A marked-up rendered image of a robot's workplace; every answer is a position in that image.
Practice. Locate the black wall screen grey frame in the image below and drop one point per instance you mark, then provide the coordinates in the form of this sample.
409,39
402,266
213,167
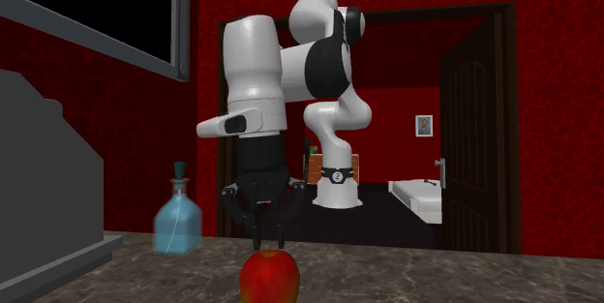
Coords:
85,0

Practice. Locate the orange brick patterned block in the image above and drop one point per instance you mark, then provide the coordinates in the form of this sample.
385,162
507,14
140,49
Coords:
354,166

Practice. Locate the red apple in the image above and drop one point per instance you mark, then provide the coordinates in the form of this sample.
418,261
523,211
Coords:
270,277

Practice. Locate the small framed wall picture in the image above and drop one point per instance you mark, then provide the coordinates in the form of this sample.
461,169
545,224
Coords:
423,125

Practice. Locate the dark brown door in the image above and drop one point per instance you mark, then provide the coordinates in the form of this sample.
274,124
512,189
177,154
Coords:
472,141

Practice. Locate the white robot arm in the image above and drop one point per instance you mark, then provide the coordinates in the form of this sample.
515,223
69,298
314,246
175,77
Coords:
252,66

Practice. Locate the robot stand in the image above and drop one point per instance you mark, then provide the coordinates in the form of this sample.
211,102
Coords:
337,225

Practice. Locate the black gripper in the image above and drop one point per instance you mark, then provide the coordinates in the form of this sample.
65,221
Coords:
259,160

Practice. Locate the blue glass bottle with stopper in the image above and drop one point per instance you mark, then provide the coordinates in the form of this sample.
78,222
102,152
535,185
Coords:
177,226

